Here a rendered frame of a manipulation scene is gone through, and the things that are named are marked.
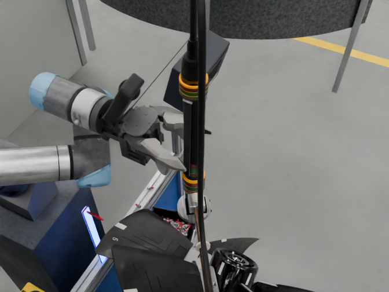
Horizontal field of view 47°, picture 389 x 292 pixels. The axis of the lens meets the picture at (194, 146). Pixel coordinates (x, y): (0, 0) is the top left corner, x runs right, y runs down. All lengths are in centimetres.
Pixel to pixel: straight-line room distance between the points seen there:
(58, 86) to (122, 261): 37
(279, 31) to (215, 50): 124
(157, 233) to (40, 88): 55
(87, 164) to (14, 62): 214
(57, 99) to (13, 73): 220
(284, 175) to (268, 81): 87
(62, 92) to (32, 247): 73
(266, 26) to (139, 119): 208
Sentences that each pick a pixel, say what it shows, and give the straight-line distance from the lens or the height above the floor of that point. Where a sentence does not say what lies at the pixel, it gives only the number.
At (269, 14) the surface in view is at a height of 73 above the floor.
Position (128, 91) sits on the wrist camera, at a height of 176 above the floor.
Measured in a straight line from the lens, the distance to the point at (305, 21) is 287.
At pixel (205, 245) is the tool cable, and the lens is 77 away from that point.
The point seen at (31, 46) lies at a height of 46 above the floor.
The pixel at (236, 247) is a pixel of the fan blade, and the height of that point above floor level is 104.
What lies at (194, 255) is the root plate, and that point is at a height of 119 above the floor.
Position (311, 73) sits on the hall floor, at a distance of 354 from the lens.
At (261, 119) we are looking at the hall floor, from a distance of 312.
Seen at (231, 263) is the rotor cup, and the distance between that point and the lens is 110.
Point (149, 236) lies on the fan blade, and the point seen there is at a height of 118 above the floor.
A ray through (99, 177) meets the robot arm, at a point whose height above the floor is 151.
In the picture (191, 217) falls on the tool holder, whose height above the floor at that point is 149.
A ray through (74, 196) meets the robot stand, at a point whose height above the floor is 99.
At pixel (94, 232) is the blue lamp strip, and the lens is 140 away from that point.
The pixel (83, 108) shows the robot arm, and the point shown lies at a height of 168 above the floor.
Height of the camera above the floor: 226
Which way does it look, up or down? 51 degrees down
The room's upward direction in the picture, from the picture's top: straight up
